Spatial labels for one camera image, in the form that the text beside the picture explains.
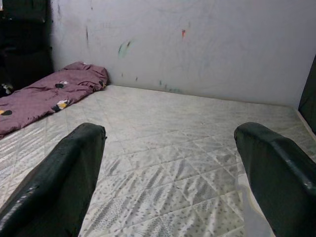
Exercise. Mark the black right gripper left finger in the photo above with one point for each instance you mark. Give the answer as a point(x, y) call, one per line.
point(49, 192)

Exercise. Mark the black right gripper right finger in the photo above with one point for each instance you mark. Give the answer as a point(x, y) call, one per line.
point(279, 185)

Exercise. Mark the pink cartoon print blanket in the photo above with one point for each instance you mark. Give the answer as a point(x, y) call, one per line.
point(44, 96)

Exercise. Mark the black white printed bag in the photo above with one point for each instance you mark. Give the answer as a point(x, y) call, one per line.
point(5, 89)

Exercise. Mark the white quilted mattress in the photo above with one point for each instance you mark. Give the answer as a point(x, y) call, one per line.
point(160, 148)

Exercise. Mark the black cabinet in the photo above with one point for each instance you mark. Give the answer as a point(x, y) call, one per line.
point(24, 49)

